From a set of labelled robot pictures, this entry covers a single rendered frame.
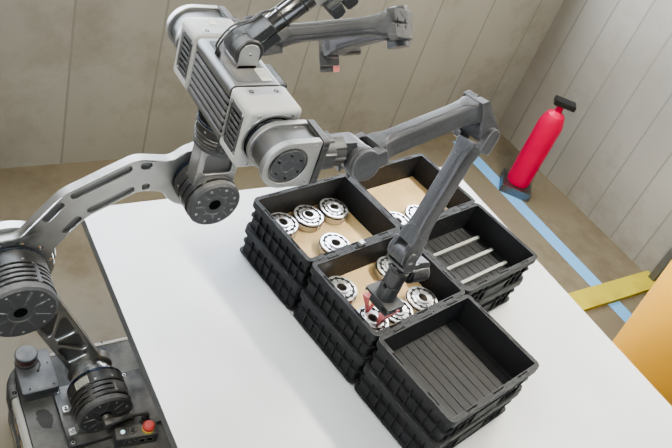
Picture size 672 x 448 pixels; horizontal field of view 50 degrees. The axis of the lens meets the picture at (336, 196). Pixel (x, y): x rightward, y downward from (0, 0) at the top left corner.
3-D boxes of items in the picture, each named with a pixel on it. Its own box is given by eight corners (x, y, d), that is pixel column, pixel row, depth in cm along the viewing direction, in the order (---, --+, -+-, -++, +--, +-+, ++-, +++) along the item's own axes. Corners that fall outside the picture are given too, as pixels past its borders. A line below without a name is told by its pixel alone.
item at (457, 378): (435, 450, 184) (452, 425, 177) (362, 365, 198) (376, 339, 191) (522, 390, 209) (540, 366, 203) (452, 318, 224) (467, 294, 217)
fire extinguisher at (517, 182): (542, 199, 455) (596, 113, 416) (512, 204, 440) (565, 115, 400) (514, 172, 472) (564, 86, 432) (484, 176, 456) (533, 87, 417)
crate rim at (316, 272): (373, 343, 193) (375, 337, 191) (307, 268, 207) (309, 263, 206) (464, 297, 218) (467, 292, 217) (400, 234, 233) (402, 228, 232)
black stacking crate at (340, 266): (361, 364, 198) (375, 338, 192) (299, 291, 213) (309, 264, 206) (451, 318, 224) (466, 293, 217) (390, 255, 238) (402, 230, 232)
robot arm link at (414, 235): (463, 109, 184) (492, 127, 176) (475, 116, 187) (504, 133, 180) (379, 248, 193) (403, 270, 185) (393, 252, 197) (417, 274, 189)
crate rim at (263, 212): (307, 268, 207) (309, 262, 206) (250, 203, 222) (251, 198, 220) (400, 234, 233) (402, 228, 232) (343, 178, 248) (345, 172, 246)
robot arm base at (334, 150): (291, 161, 161) (306, 117, 154) (321, 158, 166) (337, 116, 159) (309, 185, 156) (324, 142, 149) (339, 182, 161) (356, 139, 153)
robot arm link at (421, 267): (389, 238, 192) (409, 255, 186) (421, 233, 199) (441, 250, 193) (378, 275, 197) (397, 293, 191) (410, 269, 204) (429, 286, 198)
